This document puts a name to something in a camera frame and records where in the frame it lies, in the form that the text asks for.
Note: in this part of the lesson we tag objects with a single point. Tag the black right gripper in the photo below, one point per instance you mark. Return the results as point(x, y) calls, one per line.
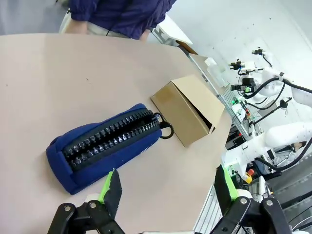
point(246, 86)

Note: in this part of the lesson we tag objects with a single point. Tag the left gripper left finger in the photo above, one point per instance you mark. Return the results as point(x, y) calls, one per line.
point(112, 192)

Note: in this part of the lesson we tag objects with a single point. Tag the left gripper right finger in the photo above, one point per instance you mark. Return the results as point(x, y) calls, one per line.
point(224, 187)

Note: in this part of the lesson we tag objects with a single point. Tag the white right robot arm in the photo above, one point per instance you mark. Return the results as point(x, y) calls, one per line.
point(282, 135)

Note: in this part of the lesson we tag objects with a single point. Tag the green lit control box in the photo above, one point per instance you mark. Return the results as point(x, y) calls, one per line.
point(235, 101)

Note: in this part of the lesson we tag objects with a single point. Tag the yellow emergency stop box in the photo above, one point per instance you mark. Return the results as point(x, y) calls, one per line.
point(249, 176)

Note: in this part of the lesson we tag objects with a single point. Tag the brown cardboard box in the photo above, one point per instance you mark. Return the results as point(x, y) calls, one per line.
point(185, 109)

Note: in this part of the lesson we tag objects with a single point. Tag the person's left hand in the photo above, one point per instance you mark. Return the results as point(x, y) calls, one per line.
point(145, 36)

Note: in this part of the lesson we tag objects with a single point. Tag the person's right hand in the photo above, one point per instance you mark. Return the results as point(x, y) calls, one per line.
point(76, 27)

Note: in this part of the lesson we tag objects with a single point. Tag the clear plastic containers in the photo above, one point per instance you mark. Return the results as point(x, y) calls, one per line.
point(215, 70)

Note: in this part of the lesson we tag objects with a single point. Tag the blue giant-zipper pencil case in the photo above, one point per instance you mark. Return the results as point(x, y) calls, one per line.
point(102, 143)

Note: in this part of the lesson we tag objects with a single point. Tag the black metal shelf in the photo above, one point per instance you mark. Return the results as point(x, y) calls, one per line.
point(292, 192)

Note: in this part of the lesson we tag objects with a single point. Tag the brown wooden board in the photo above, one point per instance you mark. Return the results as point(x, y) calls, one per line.
point(187, 47)

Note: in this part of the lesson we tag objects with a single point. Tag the seated background person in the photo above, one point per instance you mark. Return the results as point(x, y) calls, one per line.
point(296, 147)

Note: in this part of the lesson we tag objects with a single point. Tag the white side table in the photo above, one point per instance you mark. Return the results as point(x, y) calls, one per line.
point(170, 30)

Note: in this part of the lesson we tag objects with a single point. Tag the person in navy jacket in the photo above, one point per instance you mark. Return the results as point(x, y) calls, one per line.
point(122, 14)

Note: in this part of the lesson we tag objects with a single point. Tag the beige trousers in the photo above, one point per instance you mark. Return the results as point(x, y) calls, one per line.
point(97, 29)

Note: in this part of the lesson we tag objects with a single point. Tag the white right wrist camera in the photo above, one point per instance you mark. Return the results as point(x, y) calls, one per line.
point(247, 65)

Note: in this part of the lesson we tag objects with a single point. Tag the aluminium frame rack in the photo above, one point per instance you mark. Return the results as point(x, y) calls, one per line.
point(226, 102)

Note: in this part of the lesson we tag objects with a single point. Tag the small black mounted camera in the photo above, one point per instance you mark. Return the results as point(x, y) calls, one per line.
point(259, 51)

